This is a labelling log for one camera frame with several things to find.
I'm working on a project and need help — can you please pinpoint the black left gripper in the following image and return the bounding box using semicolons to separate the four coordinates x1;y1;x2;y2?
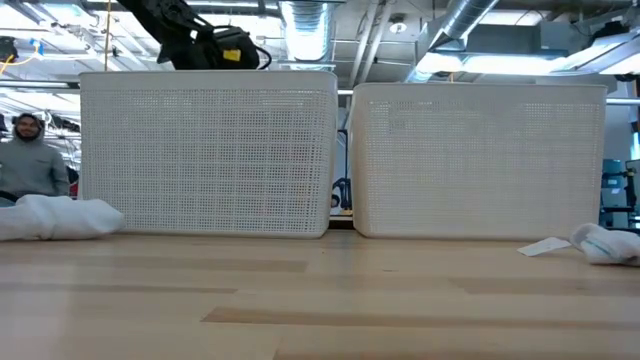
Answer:
172;25;261;71

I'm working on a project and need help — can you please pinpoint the plain white sock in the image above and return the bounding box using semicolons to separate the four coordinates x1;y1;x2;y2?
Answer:
0;194;126;242

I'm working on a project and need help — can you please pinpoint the white striped sock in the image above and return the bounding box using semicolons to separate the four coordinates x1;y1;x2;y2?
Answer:
569;222;640;267

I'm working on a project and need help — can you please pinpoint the white perforated plastic bin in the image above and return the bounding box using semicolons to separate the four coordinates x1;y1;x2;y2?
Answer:
78;69;339;239
348;82;609;240

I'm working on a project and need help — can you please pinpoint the person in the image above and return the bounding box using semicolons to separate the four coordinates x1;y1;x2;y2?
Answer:
0;112;71;207

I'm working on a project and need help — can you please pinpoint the bright ceiling light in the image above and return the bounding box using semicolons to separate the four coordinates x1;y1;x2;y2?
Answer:
414;52;569;76

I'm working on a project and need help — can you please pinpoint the white paper label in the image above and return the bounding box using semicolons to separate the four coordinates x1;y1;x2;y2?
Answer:
516;236;573;258

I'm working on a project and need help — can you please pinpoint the blue machine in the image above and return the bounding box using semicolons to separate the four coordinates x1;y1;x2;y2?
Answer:
598;158;640;230

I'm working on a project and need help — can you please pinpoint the silver spiral ceiling duct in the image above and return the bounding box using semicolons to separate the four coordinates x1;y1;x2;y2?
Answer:
278;0;335;64

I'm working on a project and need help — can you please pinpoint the thin yellow cord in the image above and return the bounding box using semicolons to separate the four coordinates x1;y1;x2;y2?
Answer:
104;0;113;72

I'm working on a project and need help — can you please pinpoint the grey slanted ceiling duct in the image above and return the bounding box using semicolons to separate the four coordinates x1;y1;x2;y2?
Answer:
403;0;501;84

